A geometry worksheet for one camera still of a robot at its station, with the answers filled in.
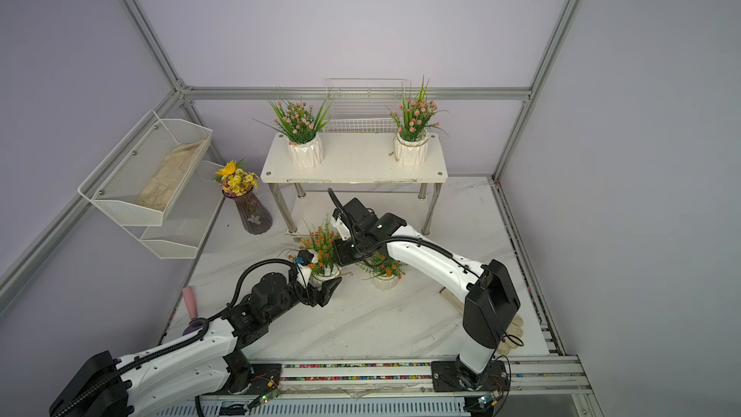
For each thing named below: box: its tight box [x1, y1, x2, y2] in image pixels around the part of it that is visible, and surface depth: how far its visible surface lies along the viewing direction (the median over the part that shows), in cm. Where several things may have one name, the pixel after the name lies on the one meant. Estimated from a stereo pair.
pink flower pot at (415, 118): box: [384, 75, 451, 167], surface depth 73 cm
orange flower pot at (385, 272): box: [355, 251, 409, 291], surface depth 84 cm
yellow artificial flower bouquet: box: [212, 158, 260, 198], surface depth 89 cm
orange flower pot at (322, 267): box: [299, 222, 342, 286], surface depth 73 cm
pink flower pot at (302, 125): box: [250, 85, 334, 169], surface depth 70 cm
